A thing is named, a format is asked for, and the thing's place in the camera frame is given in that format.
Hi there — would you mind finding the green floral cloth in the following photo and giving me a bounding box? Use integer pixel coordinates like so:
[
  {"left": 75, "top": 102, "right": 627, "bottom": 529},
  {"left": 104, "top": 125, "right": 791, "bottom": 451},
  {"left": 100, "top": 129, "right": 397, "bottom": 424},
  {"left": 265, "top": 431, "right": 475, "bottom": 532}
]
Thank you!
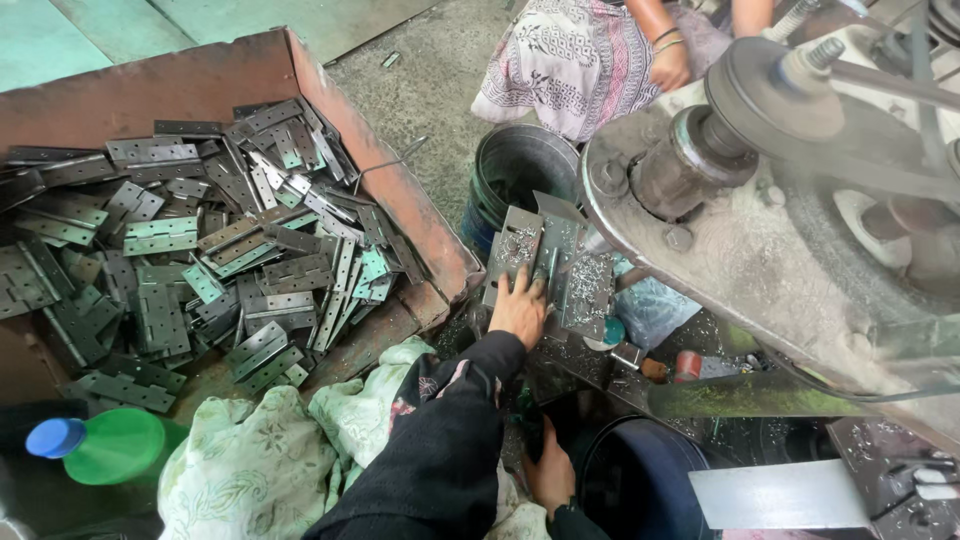
[{"left": 157, "top": 336, "right": 552, "bottom": 540}]

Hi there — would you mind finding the dark plastic bucket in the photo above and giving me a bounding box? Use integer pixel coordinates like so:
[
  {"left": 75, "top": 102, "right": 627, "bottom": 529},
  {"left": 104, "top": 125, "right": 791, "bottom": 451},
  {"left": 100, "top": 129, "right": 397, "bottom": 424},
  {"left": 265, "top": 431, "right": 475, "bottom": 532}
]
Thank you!
[{"left": 459, "top": 123, "right": 594, "bottom": 260}]

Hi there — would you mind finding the green bottle with blue cap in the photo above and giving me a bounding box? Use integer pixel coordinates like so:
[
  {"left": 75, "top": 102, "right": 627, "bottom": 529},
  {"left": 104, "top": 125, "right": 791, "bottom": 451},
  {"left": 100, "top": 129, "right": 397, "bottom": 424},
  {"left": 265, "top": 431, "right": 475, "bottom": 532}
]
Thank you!
[{"left": 24, "top": 408, "right": 189, "bottom": 486}]

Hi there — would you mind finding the grey folded metal hinge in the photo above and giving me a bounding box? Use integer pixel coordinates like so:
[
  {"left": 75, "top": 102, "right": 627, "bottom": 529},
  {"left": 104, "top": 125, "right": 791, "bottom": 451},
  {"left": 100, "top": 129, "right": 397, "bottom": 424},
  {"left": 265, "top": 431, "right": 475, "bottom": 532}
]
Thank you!
[{"left": 531, "top": 191, "right": 590, "bottom": 301}]

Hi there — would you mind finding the grey hinge with metal shavings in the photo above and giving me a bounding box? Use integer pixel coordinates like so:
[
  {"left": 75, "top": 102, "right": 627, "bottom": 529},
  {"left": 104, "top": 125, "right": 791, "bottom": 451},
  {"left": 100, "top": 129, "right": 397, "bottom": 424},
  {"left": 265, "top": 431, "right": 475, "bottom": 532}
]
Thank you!
[{"left": 482, "top": 206, "right": 545, "bottom": 309}]

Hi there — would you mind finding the teal round cap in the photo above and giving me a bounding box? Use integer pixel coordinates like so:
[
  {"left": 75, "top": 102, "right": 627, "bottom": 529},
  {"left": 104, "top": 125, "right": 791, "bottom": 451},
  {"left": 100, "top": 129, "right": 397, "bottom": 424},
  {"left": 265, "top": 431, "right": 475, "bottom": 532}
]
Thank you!
[{"left": 583, "top": 316, "right": 627, "bottom": 352}]

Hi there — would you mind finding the flat grey metal sheet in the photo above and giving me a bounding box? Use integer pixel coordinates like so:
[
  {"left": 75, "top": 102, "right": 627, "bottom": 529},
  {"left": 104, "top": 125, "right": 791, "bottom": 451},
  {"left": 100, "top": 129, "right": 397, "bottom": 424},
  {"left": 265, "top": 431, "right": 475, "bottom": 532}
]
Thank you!
[{"left": 688, "top": 459, "right": 875, "bottom": 531}]

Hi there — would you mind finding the pile of grey metal hinges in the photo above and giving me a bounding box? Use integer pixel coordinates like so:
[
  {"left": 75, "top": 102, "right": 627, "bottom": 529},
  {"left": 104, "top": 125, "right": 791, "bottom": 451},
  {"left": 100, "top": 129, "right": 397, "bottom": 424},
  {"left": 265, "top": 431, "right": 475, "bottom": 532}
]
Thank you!
[{"left": 0, "top": 97, "right": 429, "bottom": 415}]

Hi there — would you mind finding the rusty metal bin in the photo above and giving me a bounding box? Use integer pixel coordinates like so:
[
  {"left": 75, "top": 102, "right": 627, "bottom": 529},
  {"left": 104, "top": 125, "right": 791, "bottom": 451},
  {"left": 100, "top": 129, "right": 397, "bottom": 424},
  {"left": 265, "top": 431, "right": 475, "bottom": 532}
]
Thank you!
[{"left": 0, "top": 28, "right": 487, "bottom": 421}]

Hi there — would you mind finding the person's right hand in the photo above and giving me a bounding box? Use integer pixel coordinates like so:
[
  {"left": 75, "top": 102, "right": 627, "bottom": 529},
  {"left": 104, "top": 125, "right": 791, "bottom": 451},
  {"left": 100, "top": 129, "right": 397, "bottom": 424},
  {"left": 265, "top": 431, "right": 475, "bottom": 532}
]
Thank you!
[{"left": 522, "top": 417, "right": 577, "bottom": 520}]

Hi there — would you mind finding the green-stained metal lever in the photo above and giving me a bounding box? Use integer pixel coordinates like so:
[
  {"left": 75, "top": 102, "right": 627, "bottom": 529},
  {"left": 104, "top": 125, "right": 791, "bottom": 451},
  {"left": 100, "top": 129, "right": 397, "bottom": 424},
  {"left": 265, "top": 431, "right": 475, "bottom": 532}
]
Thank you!
[{"left": 648, "top": 371, "right": 879, "bottom": 420}]

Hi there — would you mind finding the blue plastic bag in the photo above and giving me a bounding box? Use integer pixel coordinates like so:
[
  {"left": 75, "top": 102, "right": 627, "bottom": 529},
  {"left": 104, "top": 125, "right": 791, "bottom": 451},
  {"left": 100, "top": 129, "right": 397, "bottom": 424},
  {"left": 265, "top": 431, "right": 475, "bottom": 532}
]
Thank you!
[{"left": 613, "top": 258, "right": 702, "bottom": 352}]

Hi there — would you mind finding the grey plate with metal shavings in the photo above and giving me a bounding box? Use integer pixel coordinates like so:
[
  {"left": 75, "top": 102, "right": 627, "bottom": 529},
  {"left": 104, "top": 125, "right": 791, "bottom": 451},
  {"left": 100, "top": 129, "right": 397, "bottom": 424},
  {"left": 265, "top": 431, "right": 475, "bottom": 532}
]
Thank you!
[{"left": 558, "top": 251, "right": 616, "bottom": 342}]

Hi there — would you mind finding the dark metal machine table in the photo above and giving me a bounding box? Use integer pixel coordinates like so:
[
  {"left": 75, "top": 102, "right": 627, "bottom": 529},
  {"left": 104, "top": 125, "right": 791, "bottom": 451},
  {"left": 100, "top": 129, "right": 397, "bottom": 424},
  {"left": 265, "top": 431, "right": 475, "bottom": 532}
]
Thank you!
[{"left": 828, "top": 416, "right": 960, "bottom": 540}]

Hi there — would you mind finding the dark blue drum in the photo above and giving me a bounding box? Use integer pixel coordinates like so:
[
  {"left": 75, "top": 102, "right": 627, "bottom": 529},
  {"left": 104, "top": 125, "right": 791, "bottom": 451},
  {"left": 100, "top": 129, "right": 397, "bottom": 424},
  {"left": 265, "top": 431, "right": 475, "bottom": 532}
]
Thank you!
[{"left": 576, "top": 416, "right": 717, "bottom": 540}]

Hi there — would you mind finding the bent metal wire hook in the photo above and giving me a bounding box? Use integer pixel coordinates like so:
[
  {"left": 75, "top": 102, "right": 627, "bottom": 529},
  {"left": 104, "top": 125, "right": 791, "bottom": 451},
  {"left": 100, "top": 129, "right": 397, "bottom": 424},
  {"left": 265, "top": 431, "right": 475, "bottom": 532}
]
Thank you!
[{"left": 352, "top": 135, "right": 430, "bottom": 198}]

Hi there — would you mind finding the person's left hand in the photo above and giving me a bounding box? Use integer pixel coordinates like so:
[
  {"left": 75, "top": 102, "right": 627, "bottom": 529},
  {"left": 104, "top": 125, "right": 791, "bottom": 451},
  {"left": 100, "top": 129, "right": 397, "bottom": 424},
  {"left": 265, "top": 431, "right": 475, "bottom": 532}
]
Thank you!
[{"left": 487, "top": 264, "right": 550, "bottom": 352}]

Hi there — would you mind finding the grey drilling machine with pulley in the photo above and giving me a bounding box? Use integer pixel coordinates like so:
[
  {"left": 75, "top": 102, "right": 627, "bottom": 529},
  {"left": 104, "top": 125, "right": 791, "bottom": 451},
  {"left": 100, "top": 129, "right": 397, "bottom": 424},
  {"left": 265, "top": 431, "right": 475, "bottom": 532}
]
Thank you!
[{"left": 581, "top": 0, "right": 960, "bottom": 451}]

